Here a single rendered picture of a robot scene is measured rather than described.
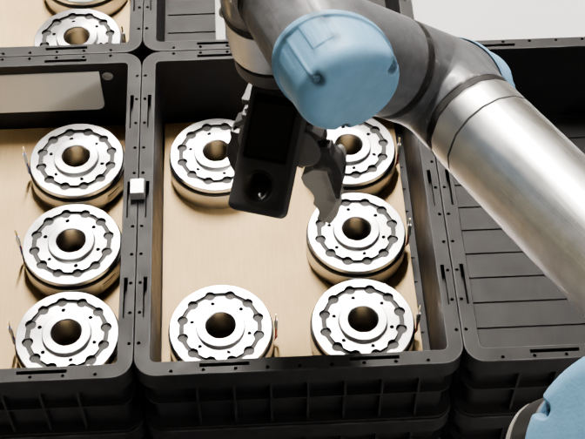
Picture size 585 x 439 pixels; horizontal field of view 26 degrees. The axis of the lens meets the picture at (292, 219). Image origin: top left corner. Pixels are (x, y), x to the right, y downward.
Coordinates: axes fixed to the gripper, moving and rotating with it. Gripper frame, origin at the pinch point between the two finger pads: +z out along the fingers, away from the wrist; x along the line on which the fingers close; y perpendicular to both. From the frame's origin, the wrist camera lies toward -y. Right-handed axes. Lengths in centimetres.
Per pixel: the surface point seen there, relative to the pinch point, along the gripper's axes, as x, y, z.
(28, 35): 44, 28, 14
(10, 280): 30.9, -5.1, 14.2
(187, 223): 15.9, 7.1, 16.1
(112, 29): 32.4, 29.2, 12.1
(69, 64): 31.1, 17.2, 5.0
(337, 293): -2.6, 1.2, 14.6
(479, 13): -5, 60, 33
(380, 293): -6.7, 2.6, 15.2
